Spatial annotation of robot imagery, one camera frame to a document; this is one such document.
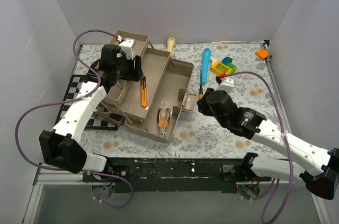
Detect orange utility knife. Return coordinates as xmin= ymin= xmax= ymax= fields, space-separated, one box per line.
xmin=140 ymin=76 xmax=147 ymax=107

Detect taupe plastic tool box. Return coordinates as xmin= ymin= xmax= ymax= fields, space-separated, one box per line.
xmin=96 ymin=30 xmax=197 ymax=142

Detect orange handled pliers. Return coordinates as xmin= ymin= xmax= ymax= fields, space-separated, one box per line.
xmin=157 ymin=107 xmax=172 ymax=137

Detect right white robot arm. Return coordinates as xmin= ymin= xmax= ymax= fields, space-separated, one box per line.
xmin=197 ymin=88 xmax=338 ymax=200

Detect black white checkerboard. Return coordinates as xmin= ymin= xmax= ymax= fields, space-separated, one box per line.
xmin=54 ymin=75 xmax=119 ymax=131

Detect yellow green toy block house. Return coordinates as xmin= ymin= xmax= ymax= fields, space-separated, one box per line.
xmin=210 ymin=57 xmax=237 ymax=76

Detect orange tape measure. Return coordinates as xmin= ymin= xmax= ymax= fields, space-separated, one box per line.
xmin=255 ymin=49 xmax=269 ymax=60

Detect blue toy microphone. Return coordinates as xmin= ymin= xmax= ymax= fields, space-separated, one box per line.
xmin=201 ymin=48 xmax=211 ymax=85

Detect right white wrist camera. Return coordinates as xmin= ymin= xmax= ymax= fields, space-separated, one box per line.
xmin=216 ymin=77 xmax=235 ymax=94

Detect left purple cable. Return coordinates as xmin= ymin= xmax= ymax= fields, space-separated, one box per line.
xmin=14 ymin=30 xmax=133 ymax=208

